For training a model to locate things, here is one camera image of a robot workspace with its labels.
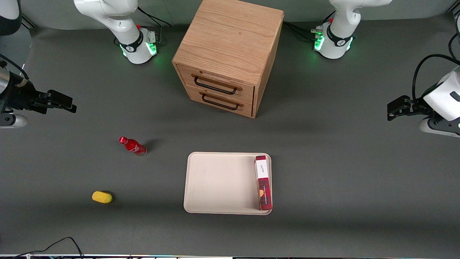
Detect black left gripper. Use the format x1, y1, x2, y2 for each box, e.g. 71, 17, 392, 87
387, 95, 432, 122

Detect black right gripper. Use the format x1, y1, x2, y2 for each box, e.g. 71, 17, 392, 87
1, 73, 77, 115

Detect red coke bottle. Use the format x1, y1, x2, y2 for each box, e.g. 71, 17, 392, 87
119, 136, 147, 157

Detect beige rectangular tray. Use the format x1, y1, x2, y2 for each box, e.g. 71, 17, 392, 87
183, 152, 272, 215

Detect yellow oval sponge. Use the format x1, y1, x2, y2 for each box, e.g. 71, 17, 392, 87
92, 191, 113, 204

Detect wooden drawer front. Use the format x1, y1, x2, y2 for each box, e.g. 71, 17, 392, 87
177, 65, 255, 105
185, 85, 253, 118

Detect red tartan shortbread box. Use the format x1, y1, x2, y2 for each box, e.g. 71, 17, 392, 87
254, 155, 273, 211

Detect wooden drawer cabinet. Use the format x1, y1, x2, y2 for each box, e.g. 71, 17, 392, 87
172, 0, 285, 119

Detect black left arm wrist cable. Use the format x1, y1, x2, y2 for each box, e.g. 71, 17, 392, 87
412, 14, 460, 102

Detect black arm wrist cable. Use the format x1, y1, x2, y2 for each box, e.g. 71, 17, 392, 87
412, 14, 460, 102
0, 53, 30, 80

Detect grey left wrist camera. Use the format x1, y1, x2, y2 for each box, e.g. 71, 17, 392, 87
419, 117, 460, 138

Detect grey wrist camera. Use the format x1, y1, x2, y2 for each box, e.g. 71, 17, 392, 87
419, 117, 460, 138
0, 113, 28, 129

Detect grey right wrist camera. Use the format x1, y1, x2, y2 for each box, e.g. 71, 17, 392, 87
0, 113, 28, 129

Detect black right arm wrist cable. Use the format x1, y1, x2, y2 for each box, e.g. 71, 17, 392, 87
0, 53, 30, 80

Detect black left arm base cables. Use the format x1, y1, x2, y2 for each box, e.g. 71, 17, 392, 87
283, 11, 335, 42

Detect black cable at table edge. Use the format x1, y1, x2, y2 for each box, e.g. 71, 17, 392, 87
14, 237, 84, 259

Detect black metal drawer handle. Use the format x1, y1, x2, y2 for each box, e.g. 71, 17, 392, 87
194, 74, 238, 96
202, 92, 240, 111

